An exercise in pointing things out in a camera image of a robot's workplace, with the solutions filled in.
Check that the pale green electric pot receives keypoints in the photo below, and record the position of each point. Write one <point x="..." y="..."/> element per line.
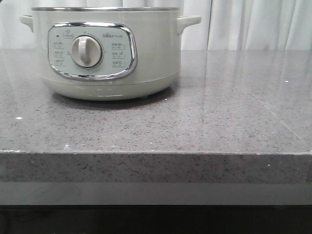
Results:
<point x="108" y="53"/>

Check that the white curtain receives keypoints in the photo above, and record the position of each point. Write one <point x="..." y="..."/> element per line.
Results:
<point x="225" y="25"/>

